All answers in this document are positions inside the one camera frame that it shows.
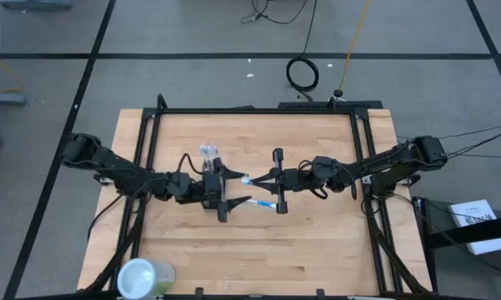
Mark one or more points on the blue toothbrush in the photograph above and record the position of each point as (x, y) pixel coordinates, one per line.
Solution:
(262, 203)
(246, 180)

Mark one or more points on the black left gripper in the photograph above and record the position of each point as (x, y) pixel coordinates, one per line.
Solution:
(212, 189)

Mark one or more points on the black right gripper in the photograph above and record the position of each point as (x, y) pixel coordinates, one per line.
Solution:
(296, 180)

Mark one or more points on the blue and white toothbrushes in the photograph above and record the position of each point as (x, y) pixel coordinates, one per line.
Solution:
(215, 150)

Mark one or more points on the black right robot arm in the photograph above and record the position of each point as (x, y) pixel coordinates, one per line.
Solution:
(400, 162)

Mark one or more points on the black cart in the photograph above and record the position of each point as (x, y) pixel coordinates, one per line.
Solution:
(462, 232)

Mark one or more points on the grey floor stand base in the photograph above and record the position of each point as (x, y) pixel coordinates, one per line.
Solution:
(4, 98)
(33, 3)

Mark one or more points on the white booklet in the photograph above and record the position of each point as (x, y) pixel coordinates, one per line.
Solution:
(469, 210)

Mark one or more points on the purple toothbrush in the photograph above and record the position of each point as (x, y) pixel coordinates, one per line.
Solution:
(208, 152)
(201, 151)

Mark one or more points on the black metal table frame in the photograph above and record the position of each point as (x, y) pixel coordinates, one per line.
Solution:
(254, 111)

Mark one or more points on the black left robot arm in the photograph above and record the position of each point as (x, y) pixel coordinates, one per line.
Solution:
(116, 164)

